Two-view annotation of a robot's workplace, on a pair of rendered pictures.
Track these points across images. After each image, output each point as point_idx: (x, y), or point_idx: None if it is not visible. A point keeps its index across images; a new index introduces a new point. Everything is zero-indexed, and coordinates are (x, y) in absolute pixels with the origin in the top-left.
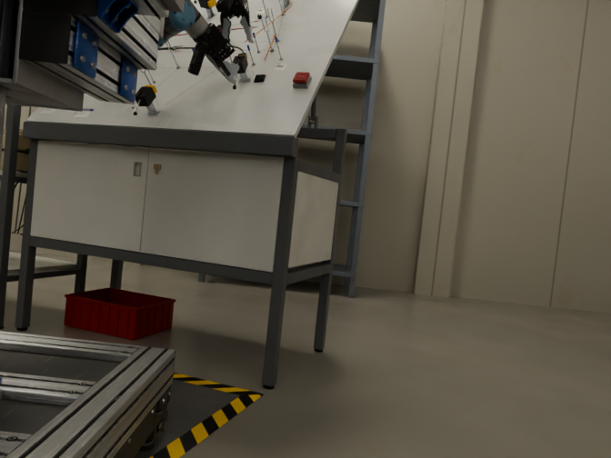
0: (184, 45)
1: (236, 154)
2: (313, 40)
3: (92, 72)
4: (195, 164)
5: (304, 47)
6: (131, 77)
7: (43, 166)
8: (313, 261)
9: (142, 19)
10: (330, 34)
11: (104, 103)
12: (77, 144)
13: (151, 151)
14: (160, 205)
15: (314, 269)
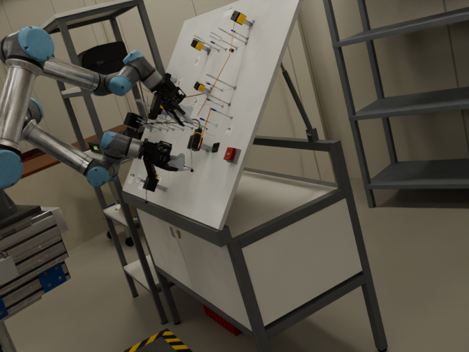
0: (190, 97)
1: None
2: (254, 86)
3: (3, 316)
4: (192, 235)
5: (247, 98)
6: (53, 273)
7: (142, 220)
8: (318, 293)
9: (28, 253)
10: (266, 75)
11: None
12: None
13: None
14: (190, 261)
15: (323, 299)
